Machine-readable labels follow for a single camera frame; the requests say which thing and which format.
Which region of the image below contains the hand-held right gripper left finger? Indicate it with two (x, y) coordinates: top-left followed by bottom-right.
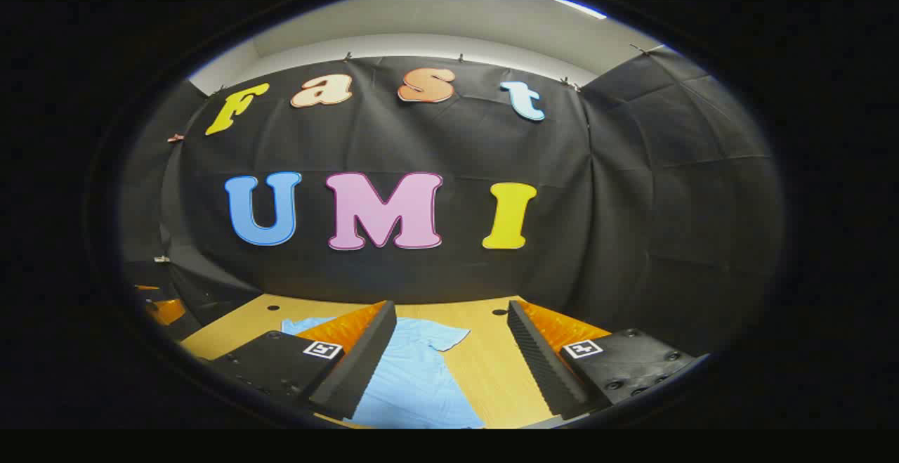
(200, 300), (398, 422)

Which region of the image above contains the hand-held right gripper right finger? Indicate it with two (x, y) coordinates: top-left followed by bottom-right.
(507, 299), (696, 422)

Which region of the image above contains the light blue T-shirt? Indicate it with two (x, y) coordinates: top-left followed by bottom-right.
(281, 315), (485, 430)

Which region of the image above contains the black backdrop cloth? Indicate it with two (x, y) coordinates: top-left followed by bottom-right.
(119, 45), (784, 358)

